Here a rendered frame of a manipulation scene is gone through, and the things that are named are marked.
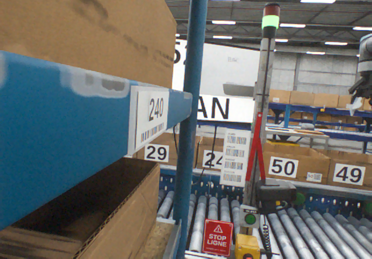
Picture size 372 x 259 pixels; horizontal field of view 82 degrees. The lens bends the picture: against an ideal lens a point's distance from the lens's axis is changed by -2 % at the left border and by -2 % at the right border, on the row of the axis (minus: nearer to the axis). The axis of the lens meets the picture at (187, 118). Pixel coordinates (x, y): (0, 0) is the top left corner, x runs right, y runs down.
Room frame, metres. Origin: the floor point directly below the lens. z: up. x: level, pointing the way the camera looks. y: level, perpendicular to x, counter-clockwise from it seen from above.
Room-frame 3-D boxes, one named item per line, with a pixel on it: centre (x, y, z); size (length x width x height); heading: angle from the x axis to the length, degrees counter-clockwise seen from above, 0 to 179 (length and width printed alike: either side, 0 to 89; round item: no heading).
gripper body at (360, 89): (1.01, -0.84, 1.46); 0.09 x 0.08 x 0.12; 178
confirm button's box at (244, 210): (0.70, -0.24, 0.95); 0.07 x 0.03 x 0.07; 82
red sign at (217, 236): (0.72, -0.17, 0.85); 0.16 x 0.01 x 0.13; 82
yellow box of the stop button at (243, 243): (0.67, -0.27, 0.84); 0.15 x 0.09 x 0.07; 82
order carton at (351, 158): (1.35, -1.08, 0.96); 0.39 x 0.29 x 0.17; 82
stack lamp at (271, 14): (0.73, -0.25, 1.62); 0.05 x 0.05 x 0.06
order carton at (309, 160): (1.41, -0.69, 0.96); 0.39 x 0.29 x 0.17; 82
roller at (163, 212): (1.05, 0.09, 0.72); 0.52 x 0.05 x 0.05; 172
